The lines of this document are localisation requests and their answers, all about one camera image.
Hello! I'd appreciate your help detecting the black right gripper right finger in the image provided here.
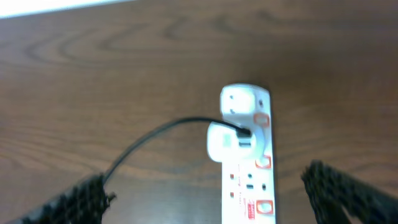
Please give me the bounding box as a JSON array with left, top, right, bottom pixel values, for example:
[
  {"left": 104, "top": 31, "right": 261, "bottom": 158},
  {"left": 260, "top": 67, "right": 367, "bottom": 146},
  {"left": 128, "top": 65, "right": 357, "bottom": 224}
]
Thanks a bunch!
[{"left": 301, "top": 160, "right": 397, "bottom": 224}]

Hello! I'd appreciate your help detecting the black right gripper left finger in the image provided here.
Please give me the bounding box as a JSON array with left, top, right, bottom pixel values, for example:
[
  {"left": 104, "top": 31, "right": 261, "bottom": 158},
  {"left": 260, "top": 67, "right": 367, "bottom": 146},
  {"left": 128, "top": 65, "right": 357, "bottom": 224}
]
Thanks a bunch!
[{"left": 7, "top": 175, "right": 116, "bottom": 224}]

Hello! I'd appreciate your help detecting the black charging cable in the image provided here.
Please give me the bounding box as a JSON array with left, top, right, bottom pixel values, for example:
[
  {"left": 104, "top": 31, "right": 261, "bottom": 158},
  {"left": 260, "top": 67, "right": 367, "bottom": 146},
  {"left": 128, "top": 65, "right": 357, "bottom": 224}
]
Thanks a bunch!
[{"left": 101, "top": 116, "right": 251, "bottom": 186}]

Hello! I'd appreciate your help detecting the white USB charger adapter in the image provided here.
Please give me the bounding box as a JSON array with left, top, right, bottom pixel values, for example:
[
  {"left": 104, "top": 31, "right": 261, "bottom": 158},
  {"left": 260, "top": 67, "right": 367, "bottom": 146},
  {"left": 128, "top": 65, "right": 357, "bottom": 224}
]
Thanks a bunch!
[{"left": 206, "top": 123, "right": 266, "bottom": 163}]

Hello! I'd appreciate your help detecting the white power strip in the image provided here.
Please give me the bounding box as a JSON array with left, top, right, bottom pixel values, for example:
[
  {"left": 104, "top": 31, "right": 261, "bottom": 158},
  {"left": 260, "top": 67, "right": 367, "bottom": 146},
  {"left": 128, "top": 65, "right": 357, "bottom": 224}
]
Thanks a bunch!
[{"left": 220, "top": 83, "right": 277, "bottom": 224}]

